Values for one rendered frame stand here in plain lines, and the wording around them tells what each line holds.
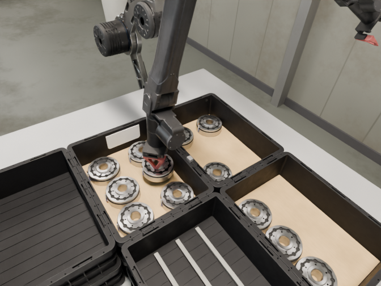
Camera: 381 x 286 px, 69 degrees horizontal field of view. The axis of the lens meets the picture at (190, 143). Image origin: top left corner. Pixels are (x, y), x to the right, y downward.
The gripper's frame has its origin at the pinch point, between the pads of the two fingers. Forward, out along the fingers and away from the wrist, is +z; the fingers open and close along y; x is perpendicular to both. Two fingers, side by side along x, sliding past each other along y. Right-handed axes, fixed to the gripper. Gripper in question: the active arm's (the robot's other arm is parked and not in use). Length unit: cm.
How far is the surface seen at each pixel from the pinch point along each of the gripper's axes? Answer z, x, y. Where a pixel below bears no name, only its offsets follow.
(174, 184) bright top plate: 4.4, -6.7, -4.3
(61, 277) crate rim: -3.2, 10.6, -39.4
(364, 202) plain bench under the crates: 19, -77, 15
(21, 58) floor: 99, 213, 195
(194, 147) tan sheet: 7.7, -9.8, 16.2
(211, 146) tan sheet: 7.6, -16.0, 18.6
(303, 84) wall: 65, -87, 173
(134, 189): 4.4, 5.0, -9.0
